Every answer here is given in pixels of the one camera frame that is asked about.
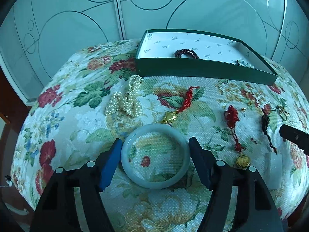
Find white jade plaque black cord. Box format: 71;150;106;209
261;113;283;172

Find green jewelry box tray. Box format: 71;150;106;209
135;29;278;85

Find black bead bracelet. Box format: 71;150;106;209
236;59;255;69

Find small gold earring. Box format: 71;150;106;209
240;107;246;116

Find dark red bead bracelet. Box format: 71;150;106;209
174;48;200;60

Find red tassel gold locket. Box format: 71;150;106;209
224;105;251;169

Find red cord gold pendant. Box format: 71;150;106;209
160;86;200;125

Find white cable on floor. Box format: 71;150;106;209
0;174;14;189

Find white pearl necklace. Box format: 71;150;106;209
104;74;145;118

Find pale green jade bangle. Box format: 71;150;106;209
121;124;191;190

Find frosted glass wardrobe doors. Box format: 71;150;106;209
1;0;308;105

